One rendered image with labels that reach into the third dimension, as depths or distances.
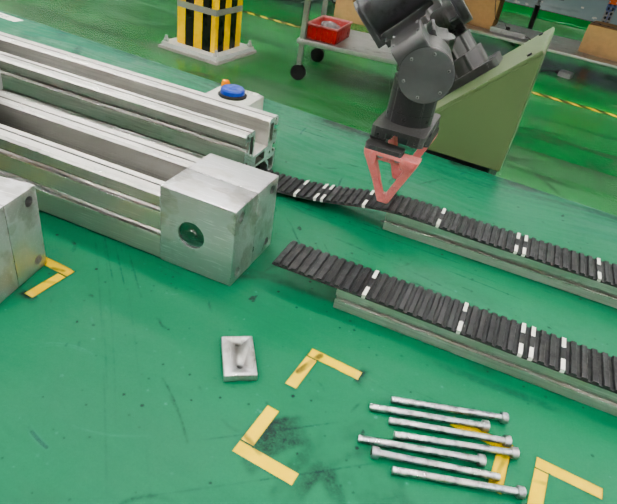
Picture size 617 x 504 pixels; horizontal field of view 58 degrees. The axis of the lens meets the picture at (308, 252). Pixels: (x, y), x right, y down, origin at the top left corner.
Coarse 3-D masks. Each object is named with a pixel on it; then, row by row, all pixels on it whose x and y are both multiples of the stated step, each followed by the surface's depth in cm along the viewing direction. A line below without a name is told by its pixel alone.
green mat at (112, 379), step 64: (128, 64) 114; (320, 128) 101; (448, 192) 87; (512, 192) 91; (64, 256) 61; (128, 256) 62; (384, 256) 70; (448, 256) 72; (0, 320) 52; (64, 320) 53; (128, 320) 54; (192, 320) 55; (256, 320) 57; (320, 320) 58; (576, 320) 65; (0, 384) 46; (64, 384) 47; (128, 384) 48; (192, 384) 49; (256, 384) 50; (320, 384) 51; (384, 384) 52; (448, 384) 53; (512, 384) 55; (0, 448) 41; (64, 448) 42; (128, 448) 43; (192, 448) 44; (256, 448) 45; (320, 448) 45; (384, 448) 46; (448, 448) 47; (576, 448) 49
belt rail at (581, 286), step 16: (384, 224) 75; (400, 224) 74; (416, 224) 73; (432, 240) 73; (448, 240) 73; (464, 240) 71; (464, 256) 72; (480, 256) 71; (496, 256) 71; (512, 256) 70; (512, 272) 71; (528, 272) 70; (544, 272) 70; (560, 272) 68; (560, 288) 69; (576, 288) 68; (592, 288) 68; (608, 288) 67; (608, 304) 68
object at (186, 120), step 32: (0, 32) 93; (0, 64) 84; (32, 64) 83; (64, 64) 88; (96, 64) 87; (32, 96) 84; (64, 96) 82; (96, 96) 80; (128, 96) 78; (160, 96) 84; (192, 96) 82; (128, 128) 80; (160, 128) 78; (192, 128) 76; (224, 128) 74; (256, 128) 80; (256, 160) 80
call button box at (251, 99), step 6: (216, 90) 92; (246, 90) 94; (216, 96) 90; (222, 96) 90; (246, 96) 92; (252, 96) 92; (258, 96) 93; (240, 102) 89; (246, 102) 90; (252, 102) 90; (258, 102) 92; (258, 108) 93
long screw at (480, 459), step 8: (360, 440) 46; (368, 440) 46; (376, 440) 46; (384, 440) 46; (392, 440) 46; (400, 448) 46; (408, 448) 46; (416, 448) 46; (424, 448) 46; (432, 448) 46; (440, 456) 46; (448, 456) 46; (456, 456) 46; (464, 456) 46; (472, 456) 46; (480, 456) 46; (480, 464) 46
